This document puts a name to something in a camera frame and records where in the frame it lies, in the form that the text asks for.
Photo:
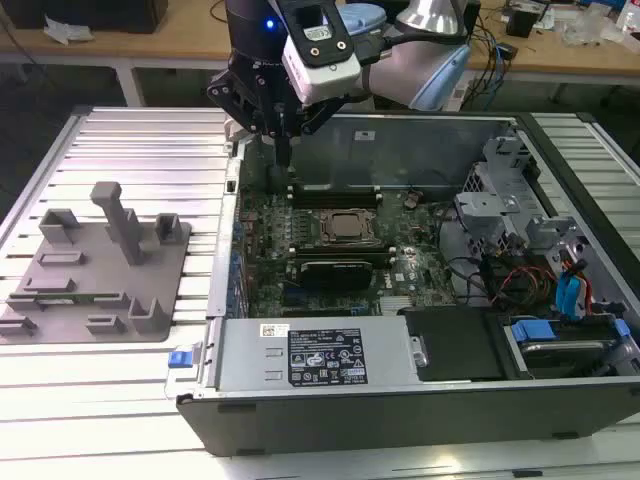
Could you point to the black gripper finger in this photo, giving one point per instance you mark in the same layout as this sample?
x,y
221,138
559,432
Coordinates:
x,y
220,92
315,120

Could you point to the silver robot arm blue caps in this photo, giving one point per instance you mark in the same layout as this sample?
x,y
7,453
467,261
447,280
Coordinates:
x,y
395,75

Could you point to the black RAM slot white clips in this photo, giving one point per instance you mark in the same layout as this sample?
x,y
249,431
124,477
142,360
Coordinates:
x,y
345,248
335,190
345,258
335,201

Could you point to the black case lock slider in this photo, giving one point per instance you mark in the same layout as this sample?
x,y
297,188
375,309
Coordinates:
x,y
231,186

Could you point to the silver square CPU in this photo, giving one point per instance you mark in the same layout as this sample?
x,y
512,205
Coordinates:
x,y
350,225

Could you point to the green motherboard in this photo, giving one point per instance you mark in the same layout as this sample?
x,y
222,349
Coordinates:
x,y
260,250

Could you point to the large black box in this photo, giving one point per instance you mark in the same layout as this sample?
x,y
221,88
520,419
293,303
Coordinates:
x,y
90,15

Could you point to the black graphics card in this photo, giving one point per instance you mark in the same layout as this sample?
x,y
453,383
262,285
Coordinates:
x,y
335,275

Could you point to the crumpled white paper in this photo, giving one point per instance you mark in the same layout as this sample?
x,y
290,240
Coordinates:
x,y
67,30

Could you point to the grey metal drive cage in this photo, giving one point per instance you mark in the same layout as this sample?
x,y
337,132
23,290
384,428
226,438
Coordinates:
x,y
500,200

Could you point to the silver finned chipset heatsink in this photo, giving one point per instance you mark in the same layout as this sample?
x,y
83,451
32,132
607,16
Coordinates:
x,y
405,304

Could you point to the grey plastic parts rack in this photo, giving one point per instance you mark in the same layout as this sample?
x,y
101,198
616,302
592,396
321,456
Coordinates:
x,y
100,280

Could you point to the small black box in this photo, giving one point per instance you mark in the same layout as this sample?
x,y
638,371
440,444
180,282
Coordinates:
x,y
522,22

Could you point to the black power supply label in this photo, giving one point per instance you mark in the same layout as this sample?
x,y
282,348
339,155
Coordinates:
x,y
327,357

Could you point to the grey metal power supply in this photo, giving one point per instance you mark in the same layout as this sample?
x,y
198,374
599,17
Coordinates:
x,y
250,355

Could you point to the black plastic bay cover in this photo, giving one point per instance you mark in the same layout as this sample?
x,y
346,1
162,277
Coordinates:
x,y
450,345

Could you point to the blue plastic case latch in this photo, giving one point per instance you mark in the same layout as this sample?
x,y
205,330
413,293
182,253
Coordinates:
x,y
180,360

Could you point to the clear plastic bags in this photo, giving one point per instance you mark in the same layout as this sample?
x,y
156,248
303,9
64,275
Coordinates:
x,y
595,32

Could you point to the black grey PC case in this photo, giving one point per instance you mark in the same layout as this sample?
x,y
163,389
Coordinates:
x,y
350,425

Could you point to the hard disk in blue carrier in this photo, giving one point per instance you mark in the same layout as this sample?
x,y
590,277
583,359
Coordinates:
x,y
560,357

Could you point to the white black wrist camera box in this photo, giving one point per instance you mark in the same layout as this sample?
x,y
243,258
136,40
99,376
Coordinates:
x,y
320,75

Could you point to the wooden desk white frame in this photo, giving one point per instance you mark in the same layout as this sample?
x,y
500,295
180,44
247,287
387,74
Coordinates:
x,y
575,60
125,50

